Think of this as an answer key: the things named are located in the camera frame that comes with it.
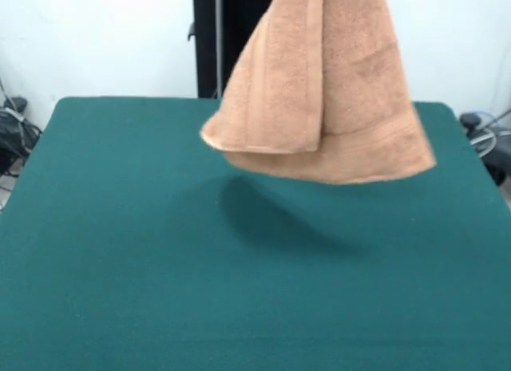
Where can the tan terry towel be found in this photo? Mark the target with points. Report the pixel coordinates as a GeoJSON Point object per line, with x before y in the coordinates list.
{"type": "Point", "coordinates": [319, 107]}

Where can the dark green table cloth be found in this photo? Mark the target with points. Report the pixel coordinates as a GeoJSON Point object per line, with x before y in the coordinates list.
{"type": "Point", "coordinates": [120, 267]}

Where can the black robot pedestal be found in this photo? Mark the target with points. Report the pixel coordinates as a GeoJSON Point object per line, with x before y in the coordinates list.
{"type": "Point", "coordinates": [207, 48]}

